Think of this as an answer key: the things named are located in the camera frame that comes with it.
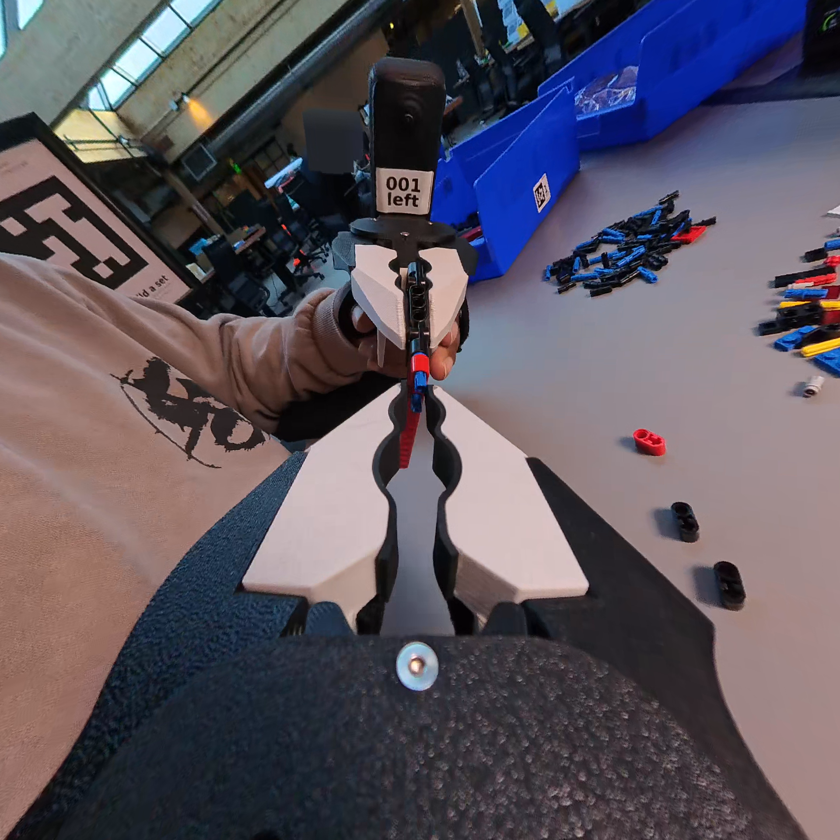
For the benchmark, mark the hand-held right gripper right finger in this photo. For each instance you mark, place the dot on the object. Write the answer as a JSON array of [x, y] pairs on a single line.
[[512, 525]]

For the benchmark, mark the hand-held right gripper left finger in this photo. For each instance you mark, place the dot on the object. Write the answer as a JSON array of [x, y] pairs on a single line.
[[321, 525]]

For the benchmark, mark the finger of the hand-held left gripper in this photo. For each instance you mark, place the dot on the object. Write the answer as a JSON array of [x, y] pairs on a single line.
[[377, 289], [446, 289]]

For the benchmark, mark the black lego frame block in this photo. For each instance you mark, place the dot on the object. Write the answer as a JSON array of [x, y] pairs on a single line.
[[417, 308]]

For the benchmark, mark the long red lego beam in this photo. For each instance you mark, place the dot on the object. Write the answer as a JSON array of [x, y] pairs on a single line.
[[407, 446]]

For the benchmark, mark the small red lego connector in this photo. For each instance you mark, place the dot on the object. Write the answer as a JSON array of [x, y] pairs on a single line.
[[649, 443]]

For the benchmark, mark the small black lego connector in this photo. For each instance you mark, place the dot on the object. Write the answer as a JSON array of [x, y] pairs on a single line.
[[686, 522], [730, 585]]

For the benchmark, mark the small grey lego piece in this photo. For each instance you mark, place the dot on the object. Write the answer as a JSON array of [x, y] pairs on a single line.
[[814, 387]]

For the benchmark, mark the person's left hand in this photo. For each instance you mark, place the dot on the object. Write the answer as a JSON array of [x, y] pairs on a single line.
[[446, 358]]

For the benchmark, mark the black office chair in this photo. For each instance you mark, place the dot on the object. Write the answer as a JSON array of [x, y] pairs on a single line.
[[236, 275]]

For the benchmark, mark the pile of black blue pegs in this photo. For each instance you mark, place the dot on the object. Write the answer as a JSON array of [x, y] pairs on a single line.
[[623, 256]]

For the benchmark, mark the clear plastic bag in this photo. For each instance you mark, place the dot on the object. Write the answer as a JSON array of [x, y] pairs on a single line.
[[607, 92]]

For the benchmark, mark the skylight window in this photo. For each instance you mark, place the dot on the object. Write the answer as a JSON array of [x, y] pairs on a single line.
[[151, 39]]

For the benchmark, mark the white board black square pattern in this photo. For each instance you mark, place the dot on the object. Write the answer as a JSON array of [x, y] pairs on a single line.
[[39, 164]]

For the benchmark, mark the pile of mixed coloured bricks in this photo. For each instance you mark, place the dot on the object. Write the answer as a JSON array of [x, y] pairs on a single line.
[[807, 315]]

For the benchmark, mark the grey ventilation duct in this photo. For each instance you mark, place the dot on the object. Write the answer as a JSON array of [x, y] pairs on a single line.
[[315, 65]]

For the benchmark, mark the red lego frame piece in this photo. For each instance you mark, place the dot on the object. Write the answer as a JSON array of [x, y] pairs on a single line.
[[689, 235]]

